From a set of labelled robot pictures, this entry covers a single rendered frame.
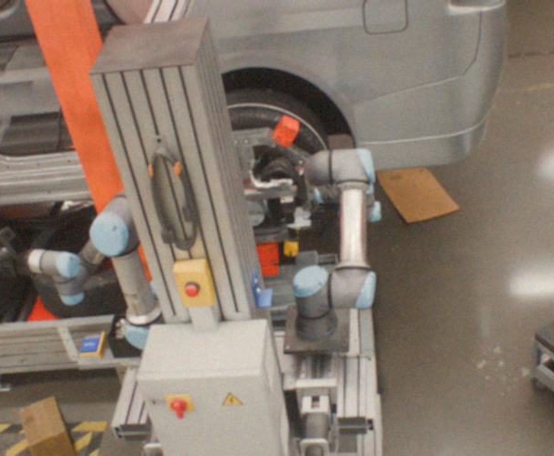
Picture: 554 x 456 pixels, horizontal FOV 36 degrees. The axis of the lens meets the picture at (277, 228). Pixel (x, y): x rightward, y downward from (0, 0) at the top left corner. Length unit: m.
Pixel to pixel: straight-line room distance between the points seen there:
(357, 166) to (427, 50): 0.79
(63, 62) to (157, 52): 1.00
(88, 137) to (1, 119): 1.64
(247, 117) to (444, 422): 1.49
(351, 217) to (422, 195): 2.04
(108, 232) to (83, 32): 0.75
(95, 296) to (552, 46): 3.78
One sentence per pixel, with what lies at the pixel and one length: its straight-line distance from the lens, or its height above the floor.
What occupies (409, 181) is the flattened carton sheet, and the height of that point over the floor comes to 0.01.
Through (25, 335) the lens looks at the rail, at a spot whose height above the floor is 0.35.
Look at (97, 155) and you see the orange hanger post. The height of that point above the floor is 1.30.
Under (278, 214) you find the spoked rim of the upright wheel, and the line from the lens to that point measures 3.76.
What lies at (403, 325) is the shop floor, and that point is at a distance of 4.06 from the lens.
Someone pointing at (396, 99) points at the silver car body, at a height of 1.09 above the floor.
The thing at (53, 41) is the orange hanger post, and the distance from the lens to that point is 2.97.
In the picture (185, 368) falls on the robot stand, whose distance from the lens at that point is 2.31.
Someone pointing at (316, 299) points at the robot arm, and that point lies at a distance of 2.77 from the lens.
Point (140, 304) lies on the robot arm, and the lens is 2.71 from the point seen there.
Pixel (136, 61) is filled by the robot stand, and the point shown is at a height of 2.03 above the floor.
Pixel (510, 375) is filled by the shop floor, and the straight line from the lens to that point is 3.85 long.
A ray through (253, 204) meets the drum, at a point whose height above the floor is 0.90.
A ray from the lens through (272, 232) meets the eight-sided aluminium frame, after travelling 3.71.
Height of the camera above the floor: 2.87
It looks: 37 degrees down
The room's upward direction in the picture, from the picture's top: 10 degrees counter-clockwise
